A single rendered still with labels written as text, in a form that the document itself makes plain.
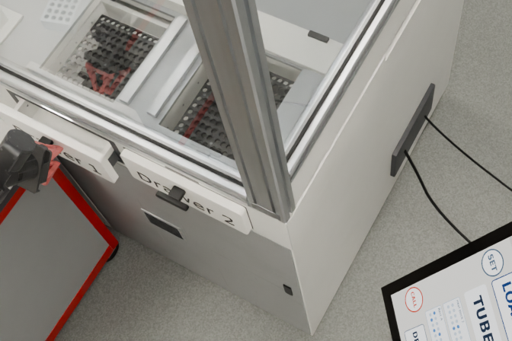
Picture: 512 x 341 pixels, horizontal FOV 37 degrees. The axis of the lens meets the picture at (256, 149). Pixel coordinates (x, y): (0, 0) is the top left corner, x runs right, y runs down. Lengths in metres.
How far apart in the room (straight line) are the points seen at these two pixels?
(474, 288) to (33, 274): 1.25
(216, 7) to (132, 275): 1.68
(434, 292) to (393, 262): 1.13
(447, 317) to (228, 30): 0.59
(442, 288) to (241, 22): 0.58
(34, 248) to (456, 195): 1.28
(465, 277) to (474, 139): 1.39
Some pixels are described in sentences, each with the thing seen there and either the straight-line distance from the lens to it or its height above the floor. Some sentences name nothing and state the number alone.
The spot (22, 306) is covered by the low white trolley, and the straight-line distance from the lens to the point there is 2.16.
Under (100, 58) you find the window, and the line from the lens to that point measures 1.28.
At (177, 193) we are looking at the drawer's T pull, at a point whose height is 0.91.
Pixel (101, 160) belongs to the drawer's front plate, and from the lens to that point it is 1.59.
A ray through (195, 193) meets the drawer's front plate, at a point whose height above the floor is 0.92.
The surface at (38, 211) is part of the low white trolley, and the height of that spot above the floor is 0.58.
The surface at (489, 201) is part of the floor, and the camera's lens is 2.50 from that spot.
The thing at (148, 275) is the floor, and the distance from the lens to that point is 2.47.
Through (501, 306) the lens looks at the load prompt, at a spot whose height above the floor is 1.14.
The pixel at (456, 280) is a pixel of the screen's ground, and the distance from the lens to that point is 1.25.
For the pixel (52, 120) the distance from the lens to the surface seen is 1.78.
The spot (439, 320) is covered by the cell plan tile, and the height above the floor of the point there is 1.05.
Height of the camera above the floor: 2.27
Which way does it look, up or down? 62 degrees down
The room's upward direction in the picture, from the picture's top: 15 degrees counter-clockwise
